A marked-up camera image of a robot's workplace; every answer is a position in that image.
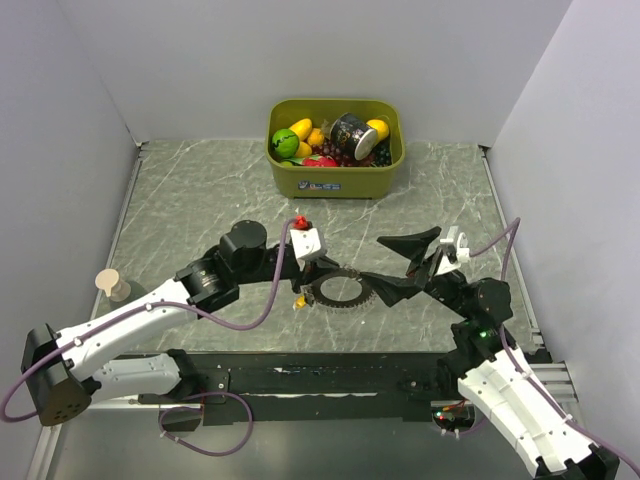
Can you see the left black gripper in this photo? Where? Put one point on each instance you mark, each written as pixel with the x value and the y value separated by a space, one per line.
pixel 315 267

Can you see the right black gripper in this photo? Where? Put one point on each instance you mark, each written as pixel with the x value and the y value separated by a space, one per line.
pixel 393 287

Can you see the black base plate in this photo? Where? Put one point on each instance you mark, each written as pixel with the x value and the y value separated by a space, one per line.
pixel 314 386

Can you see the yellow toy mango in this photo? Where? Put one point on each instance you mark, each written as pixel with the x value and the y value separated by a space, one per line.
pixel 302 128

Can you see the yellow tag key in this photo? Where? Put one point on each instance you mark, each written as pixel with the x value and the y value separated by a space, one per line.
pixel 300 303

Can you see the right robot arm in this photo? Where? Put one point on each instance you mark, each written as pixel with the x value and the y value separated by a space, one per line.
pixel 487 367

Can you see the olive green plastic bin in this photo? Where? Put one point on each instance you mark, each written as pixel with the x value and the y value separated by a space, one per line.
pixel 334 182

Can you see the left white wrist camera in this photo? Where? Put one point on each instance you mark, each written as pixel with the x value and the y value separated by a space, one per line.
pixel 308 245

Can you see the yellow toy lemon right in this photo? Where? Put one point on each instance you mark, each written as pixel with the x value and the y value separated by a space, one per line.
pixel 381 127

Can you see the dark toy grapes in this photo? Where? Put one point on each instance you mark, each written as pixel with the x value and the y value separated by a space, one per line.
pixel 382 155

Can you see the green toy watermelon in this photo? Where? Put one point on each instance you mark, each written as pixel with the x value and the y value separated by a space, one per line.
pixel 285 143

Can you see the red toy dragonfruit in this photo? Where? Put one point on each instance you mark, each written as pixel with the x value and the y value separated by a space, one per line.
pixel 319 161

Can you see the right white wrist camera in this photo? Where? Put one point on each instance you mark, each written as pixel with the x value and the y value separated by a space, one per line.
pixel 453 251

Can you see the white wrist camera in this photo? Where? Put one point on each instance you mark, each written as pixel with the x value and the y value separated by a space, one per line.
pixel 453 251
pixel 308 245

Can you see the orange toy fruit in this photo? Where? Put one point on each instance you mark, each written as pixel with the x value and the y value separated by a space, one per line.
pixel 316 137

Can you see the black printed can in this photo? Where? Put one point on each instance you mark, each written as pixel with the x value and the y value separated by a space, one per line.
pixel 353 137

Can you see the small yellow toy lemon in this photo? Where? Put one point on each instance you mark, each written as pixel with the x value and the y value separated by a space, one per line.
pixel 304 150

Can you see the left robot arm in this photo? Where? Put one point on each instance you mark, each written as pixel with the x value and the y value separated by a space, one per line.
pixel 65 371

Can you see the large metal keyring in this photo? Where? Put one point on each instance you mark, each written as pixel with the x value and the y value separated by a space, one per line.
pixel 314 294

